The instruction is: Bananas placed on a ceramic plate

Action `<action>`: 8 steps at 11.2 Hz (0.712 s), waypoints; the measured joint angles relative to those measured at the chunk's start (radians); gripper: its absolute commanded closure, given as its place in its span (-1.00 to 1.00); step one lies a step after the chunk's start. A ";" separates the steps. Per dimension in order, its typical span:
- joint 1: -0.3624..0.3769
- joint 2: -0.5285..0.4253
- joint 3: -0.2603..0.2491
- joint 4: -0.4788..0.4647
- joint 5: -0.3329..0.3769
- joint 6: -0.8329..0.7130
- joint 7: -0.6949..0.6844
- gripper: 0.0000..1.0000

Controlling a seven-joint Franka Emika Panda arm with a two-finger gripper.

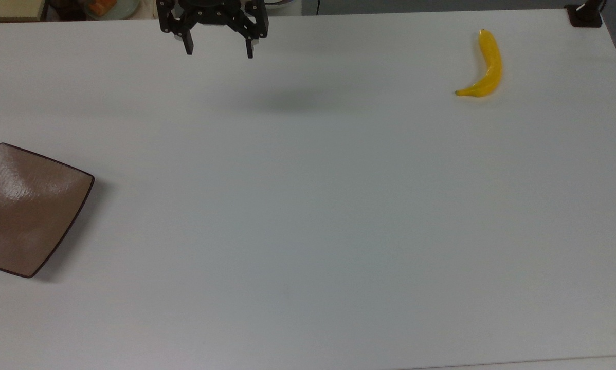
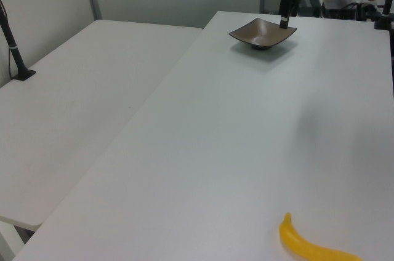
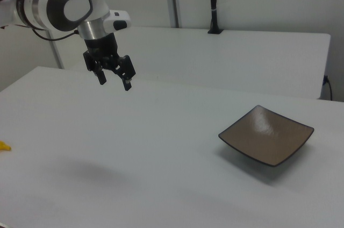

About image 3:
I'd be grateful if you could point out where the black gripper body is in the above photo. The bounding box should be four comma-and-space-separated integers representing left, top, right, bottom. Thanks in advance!
83, 33, 121, 65

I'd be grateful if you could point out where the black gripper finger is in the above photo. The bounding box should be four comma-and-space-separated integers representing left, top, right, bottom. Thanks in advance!
82, 49, 108, 86
111, 54, 137, 92

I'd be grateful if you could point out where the square brown ceramic plate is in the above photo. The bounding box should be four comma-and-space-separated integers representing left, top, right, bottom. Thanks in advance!
218, 104, 315, 168

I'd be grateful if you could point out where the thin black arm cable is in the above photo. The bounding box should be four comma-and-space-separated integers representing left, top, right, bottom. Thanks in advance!
31, 27, 80, 42

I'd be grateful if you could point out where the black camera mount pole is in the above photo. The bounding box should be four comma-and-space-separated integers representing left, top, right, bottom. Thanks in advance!
207, 0, 224, 35

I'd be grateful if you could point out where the black power cable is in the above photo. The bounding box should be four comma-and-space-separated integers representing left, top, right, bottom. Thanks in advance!
323, 75, 334, 102

